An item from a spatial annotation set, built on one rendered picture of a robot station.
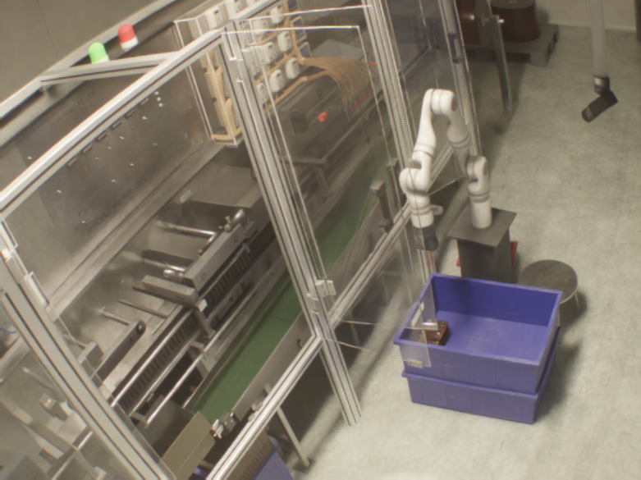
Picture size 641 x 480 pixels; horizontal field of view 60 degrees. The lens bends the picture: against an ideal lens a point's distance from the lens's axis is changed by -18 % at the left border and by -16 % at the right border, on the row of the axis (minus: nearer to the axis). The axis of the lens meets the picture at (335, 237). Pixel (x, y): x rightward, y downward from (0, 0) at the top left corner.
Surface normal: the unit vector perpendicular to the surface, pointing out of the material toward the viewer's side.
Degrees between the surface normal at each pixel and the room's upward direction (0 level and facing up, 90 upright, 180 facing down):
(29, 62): 90
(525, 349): 0
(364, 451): 0
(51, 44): 90
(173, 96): 90
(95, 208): 90
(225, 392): 2
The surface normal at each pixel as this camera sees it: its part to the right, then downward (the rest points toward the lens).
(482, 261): -0.55, 0.60
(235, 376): -0.24, -0.75
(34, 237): 0.85, 0.14
